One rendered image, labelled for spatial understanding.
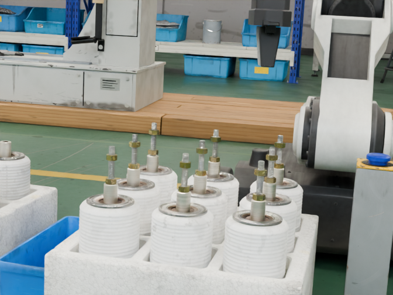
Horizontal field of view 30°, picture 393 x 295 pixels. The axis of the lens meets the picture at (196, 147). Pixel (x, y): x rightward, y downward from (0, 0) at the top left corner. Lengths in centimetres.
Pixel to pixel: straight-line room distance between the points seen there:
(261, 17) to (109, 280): 45
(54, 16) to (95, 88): 346
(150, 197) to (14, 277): 26
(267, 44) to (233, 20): 845
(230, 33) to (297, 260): 846
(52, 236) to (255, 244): 54
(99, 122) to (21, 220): 186
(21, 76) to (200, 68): 267
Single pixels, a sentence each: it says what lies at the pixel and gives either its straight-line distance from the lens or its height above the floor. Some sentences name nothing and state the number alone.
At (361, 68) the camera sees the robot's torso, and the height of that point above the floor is 45.
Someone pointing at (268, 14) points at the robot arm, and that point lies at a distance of 108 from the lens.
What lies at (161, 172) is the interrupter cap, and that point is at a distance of 136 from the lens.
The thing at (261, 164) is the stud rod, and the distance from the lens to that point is 109.
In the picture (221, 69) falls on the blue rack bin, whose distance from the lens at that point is 585.
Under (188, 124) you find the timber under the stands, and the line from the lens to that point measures 314.
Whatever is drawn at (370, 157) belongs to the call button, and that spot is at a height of 33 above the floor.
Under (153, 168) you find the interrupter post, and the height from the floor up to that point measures 26.
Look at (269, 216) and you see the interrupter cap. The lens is 112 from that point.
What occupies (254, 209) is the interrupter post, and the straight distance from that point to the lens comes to 110.
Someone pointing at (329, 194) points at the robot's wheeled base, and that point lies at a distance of 161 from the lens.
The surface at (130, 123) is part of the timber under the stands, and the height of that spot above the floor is 4.
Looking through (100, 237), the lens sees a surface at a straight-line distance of 114.
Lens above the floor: 56
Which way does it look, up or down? 11 degrees down
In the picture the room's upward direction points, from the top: 3 degrees clockwise
